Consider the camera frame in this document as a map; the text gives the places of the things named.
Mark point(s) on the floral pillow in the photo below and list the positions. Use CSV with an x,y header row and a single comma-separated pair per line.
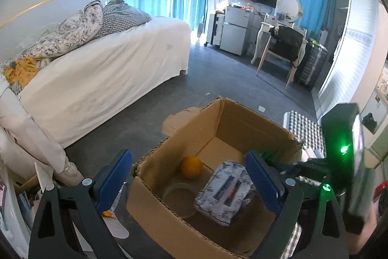
x,y
66,34

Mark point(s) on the brown cardboard box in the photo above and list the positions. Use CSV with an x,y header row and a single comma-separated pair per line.
x,y
242,125

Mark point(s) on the striped grey blanket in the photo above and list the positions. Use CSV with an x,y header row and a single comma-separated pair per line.
x,y
121,19

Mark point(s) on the person's right forearm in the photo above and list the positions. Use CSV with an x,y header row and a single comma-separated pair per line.
x,y
365,237

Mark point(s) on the white bed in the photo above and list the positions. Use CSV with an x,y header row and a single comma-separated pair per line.
x,y
106,74

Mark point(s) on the white wardrobe door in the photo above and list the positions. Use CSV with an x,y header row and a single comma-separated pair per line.
x,y
348,49

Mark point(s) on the blue white tissue pack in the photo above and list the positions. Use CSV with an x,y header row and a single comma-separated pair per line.
x,y
224,192

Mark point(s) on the wooden chair with black bag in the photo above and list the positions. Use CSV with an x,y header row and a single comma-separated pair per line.
x,y
286,42

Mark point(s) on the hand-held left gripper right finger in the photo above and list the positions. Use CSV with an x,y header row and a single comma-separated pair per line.
x,y
260,183

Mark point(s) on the small silver fridge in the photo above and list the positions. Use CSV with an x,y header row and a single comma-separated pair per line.
x,y
235,31

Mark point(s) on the white framed picture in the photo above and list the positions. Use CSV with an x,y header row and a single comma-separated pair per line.
x,y
374,107

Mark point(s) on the yellow cloth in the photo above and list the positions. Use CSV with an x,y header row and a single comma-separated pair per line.
x,y
24,71

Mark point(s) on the orange fruit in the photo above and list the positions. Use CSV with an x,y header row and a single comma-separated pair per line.
x,y
192,168

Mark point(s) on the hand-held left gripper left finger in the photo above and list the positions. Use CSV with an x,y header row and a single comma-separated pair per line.
x,y
115,180

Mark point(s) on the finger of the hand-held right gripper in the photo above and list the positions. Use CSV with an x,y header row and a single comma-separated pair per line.
x,y
312,169

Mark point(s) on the white oval mirror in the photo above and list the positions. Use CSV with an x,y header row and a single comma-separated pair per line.
x,y
289,5

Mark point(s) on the checkered tablecloth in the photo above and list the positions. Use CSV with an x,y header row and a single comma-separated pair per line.
x,y
303,125

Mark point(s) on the white quilt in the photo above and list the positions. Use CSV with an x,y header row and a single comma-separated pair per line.
x,y
27,137

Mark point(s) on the beige tape roll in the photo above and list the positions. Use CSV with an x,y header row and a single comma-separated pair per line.
x,y
166,196

